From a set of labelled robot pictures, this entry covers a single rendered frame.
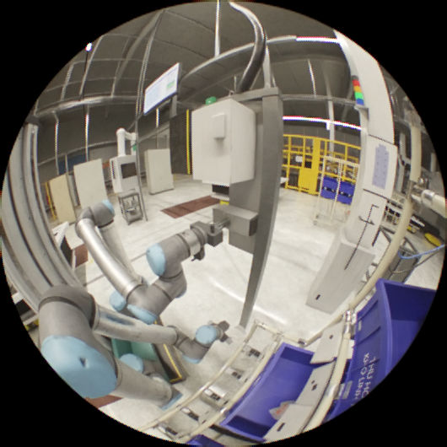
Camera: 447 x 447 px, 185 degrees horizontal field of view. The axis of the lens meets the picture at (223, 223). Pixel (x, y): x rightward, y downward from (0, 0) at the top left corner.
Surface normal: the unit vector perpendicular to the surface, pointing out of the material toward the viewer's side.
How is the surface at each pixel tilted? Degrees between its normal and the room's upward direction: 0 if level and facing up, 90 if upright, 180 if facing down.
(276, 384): 3
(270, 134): 90
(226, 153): 90
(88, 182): 90
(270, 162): 90
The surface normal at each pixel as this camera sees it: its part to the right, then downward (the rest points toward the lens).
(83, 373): 0.85, 0.12
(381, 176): -0.63, 0.34
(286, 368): -0.04, -0.91
